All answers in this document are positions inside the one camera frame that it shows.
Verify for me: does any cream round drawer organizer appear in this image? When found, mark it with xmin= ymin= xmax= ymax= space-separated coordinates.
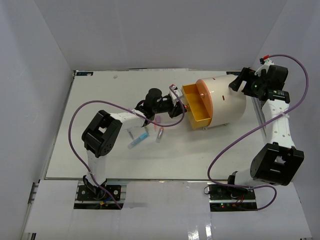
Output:
xmin=195 ymin=74 xmax=247 ymax=128

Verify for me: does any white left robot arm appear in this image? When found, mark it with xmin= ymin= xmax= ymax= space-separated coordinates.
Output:
xmin=81 ymin=85 xmax=187 ymax=200

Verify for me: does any blue cap clear highlighter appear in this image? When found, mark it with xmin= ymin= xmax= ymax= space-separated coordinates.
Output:
xmin=127 ymin=132 xmax=149 ymax=149

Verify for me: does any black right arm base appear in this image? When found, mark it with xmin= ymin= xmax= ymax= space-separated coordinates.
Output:
xmin=203 ymin=184 xmax=258 ymax=212

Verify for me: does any aluminium rail right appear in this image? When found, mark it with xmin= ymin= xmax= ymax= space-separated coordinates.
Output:
xmin=251 ymin=97 xmax=267 ymax=142

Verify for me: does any purple eraser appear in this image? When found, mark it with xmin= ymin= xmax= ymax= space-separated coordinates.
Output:
xmin=155 ymin=115 xmax=161 ymax=124

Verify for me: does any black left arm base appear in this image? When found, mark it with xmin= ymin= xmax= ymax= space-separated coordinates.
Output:
xmin=75 ymin=185 xmax=122 ymax=202

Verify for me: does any orange tip clear highlighter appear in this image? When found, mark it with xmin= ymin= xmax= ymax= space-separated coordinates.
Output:
xmin=155 ymin=127 xmax=164 ymax=143

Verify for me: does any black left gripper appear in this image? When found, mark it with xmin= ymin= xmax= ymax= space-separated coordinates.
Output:
xmin=152 ymin=99 xmax=187 ymax=119

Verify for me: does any yellow drawer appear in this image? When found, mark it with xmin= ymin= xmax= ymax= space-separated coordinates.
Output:
xmin=182 ymin=80 xmax=213 ymax=130

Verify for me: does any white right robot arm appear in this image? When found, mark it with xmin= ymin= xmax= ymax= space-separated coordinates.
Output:
xmin=225 ymin=56 xmax=305 ymax=200

